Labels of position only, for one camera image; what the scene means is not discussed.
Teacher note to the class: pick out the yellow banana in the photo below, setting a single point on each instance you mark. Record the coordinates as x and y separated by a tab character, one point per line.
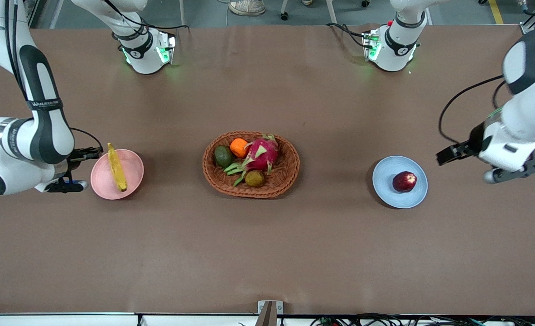
117	170

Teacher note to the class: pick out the blue round plate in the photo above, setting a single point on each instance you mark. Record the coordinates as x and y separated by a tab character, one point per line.
385	181

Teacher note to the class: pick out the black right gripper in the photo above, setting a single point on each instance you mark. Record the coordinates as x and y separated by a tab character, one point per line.
73	157

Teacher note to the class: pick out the beige shoe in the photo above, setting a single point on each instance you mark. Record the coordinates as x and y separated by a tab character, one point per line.
247	7

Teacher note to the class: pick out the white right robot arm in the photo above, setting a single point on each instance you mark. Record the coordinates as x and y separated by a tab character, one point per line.
45	136

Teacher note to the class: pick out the brown kiwi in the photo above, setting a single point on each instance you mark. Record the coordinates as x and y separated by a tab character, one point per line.
254	178

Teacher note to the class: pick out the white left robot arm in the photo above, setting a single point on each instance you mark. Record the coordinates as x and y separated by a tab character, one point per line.
525	117

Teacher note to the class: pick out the pink dragon fruit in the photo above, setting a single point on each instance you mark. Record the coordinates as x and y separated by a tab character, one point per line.
262	154

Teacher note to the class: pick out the metal table edge bracket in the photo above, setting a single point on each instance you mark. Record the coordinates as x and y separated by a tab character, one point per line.
269	312

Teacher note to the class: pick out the pink round plate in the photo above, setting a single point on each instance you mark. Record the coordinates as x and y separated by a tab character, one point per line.
133	174

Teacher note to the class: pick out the dark green avocado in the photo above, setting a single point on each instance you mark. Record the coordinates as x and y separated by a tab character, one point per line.
223	157

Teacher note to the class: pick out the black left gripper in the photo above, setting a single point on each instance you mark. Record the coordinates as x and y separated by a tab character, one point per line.
475	136

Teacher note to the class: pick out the red apple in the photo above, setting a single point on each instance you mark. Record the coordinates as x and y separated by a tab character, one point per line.
404	182

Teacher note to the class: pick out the white table edge rail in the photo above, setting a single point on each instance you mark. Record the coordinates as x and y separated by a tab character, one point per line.
68	319

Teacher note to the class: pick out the orange mandarin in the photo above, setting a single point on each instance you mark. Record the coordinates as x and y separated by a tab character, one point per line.
238	147

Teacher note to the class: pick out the brown wicker basket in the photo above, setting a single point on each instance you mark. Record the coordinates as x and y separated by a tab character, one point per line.
285	185

